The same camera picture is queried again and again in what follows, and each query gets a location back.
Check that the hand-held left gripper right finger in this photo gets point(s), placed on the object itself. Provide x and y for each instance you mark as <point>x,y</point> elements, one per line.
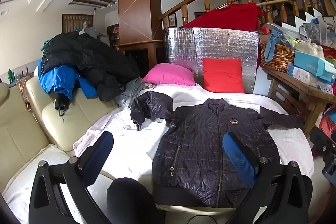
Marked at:
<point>237,158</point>

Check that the blue cloth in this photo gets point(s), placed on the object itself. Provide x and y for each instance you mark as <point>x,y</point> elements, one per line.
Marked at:
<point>274,41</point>

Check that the clear plastic bag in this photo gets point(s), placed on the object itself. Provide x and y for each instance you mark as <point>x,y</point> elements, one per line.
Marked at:
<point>311,31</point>

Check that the white blanket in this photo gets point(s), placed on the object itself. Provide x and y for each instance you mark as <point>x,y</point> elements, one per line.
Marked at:
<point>131,145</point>

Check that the teal cardboard box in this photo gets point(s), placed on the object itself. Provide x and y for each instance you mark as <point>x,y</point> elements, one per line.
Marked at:
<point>312,65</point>

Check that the wooden table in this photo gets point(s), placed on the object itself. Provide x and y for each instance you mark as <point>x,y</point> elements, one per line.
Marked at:
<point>296,92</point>

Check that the framed picture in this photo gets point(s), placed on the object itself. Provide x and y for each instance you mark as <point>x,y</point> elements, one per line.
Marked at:
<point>172,20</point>

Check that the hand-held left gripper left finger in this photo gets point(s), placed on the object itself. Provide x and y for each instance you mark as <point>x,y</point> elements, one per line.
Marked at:
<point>101,153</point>

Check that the blue jacket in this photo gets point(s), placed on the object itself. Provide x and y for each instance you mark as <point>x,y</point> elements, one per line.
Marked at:
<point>56,79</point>

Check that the grey garment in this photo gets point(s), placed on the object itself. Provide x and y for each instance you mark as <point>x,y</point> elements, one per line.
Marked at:
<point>131,90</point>

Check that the silver foil insulation board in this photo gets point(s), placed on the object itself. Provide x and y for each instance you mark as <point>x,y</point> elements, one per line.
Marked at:
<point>223,43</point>

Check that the red pillow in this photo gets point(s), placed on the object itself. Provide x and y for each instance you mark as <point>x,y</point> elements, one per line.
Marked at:
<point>223,75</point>

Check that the pink pillow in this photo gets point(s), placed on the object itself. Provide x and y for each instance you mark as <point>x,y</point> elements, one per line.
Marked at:
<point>170,74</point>

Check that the black puffer coat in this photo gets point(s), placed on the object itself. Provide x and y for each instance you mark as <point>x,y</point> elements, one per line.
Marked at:
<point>92,61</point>

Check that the wicker basket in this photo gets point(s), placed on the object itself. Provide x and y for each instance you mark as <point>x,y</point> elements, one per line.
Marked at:
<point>278,57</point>

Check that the cream leather sofa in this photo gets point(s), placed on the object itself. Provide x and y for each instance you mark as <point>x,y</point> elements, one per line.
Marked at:
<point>31,113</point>

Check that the dark quilted zip jacket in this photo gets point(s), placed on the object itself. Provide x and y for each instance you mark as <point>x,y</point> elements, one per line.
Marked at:
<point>197,145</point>

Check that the green bottle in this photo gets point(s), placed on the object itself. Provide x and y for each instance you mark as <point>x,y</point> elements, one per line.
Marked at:
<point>10,76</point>

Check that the red cloth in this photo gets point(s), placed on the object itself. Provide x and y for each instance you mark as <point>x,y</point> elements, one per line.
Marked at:
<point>231,16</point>

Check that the cream folded cloth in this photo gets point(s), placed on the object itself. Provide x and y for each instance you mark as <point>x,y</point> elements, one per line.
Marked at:
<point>309,49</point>

